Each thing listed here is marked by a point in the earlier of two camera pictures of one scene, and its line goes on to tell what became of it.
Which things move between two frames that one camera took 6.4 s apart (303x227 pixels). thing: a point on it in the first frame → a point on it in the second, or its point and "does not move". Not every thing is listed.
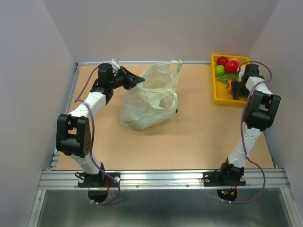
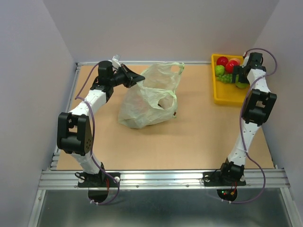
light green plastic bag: x=153 y=100 does not move
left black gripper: x=131 y=82 does not move
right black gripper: x=235 y=86 → x=237 y=70
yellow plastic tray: x=220 y=93 does not move
